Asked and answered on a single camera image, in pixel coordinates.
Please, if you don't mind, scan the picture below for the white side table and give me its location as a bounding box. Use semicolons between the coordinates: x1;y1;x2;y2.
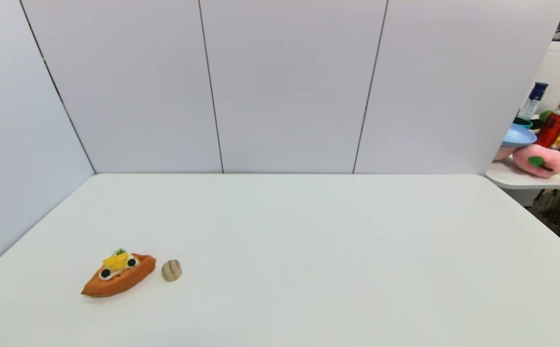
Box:
485;157;560;189

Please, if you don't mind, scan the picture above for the orange triangle bread with fruit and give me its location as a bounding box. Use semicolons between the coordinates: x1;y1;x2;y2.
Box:
81;249;157;298

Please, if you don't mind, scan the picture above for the light blue plate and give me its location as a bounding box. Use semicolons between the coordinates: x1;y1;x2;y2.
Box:
502;124;538;147

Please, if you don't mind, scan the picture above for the clear bottle with blue cap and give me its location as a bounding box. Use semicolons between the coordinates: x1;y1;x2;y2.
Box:
522;81;549;120

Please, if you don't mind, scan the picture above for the small round beige bread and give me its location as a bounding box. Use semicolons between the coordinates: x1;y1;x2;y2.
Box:
161;259;183;282

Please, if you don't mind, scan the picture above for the pink plush peach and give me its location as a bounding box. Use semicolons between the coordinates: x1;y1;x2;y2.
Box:
512;144;560;179

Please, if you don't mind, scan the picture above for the red drink can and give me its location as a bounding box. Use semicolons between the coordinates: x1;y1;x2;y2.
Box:
535;112;560;148

